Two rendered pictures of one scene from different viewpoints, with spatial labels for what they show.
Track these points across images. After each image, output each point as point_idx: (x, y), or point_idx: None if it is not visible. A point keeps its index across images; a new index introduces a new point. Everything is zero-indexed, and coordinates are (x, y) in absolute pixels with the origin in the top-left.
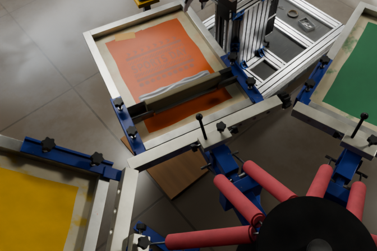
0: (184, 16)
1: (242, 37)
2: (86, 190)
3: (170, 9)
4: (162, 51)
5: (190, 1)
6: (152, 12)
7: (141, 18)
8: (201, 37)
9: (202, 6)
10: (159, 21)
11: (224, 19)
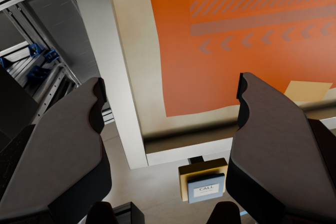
0: (143, 117)
1: (17, 80)
2: None
3: (176, 144)
4: None
5: (266, 140)
6: (224, 143)
7: None
8: (116, 17)
9: (98, 92)
10: (212, 115)
11: (41, 113)
